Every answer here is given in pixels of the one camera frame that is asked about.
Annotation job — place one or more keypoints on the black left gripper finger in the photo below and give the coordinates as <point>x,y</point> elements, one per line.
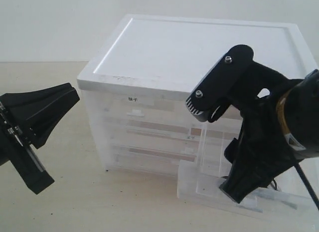
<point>23,105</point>
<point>45,118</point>

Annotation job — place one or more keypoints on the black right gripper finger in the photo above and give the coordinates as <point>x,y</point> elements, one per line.
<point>232,150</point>
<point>257,164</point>

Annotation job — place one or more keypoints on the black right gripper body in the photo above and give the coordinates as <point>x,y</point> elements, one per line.
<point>256,95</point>

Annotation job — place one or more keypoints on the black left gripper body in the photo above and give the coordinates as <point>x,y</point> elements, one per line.
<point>15,148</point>

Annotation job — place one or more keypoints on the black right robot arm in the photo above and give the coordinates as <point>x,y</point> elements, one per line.
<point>280,126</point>

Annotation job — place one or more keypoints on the bottom wide clear drawer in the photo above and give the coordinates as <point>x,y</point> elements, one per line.
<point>157,162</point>

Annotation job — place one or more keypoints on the wide clear drawer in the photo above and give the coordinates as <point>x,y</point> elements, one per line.
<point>157,162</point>
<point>168,138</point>

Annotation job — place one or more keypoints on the middle wide clear drawer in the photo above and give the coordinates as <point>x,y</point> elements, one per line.
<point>168,138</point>

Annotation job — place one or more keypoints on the translucent plastic drawer cabinet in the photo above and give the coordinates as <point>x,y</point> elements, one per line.
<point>166,57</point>

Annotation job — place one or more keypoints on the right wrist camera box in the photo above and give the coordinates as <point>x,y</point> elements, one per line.
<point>208,101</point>

